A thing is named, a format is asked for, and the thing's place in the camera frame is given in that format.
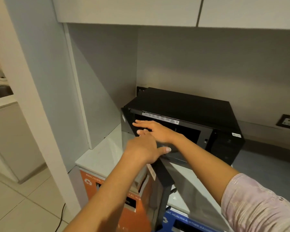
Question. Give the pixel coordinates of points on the person's right hand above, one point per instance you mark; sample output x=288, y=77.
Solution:
x=163, y=132

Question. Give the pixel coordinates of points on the person's left hand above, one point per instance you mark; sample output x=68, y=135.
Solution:
x=142, y=148

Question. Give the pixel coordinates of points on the person's right fingers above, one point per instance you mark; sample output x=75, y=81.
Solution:
x=146, y=123

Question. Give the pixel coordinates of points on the person's left thumb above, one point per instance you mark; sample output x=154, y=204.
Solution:
x=164, y=150

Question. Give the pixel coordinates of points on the black microwave door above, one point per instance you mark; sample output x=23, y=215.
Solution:
x=164, y=188

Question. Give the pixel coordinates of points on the person's right forearm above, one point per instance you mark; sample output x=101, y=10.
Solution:
x=203, y=164

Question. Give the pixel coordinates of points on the white label strip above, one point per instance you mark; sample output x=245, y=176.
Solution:
x=164, y=118

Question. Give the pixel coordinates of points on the black microwave oven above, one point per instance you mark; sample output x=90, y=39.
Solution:
x=186, y=103

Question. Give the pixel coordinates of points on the orange recycling bin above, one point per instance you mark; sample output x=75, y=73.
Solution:
x=104, y=188

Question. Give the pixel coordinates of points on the small white sticker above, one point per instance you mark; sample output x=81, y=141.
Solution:
x=236, y=135

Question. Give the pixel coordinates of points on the blue recycling bin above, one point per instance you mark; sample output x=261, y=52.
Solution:
x=183, y=222

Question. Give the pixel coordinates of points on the pink patterned sleeve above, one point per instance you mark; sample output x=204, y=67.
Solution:
x=258, y=207

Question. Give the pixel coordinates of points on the white wide upper cabinet door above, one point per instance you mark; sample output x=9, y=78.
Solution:
x=125, y=9

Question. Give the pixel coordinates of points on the white lower cabinet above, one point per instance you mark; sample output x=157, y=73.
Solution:
x=12, y=140

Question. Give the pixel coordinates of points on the steel sink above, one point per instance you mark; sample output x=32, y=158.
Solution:
x=0, y=92

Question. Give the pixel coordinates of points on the black wall socket with switches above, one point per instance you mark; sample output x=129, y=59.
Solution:
x=288, y=122

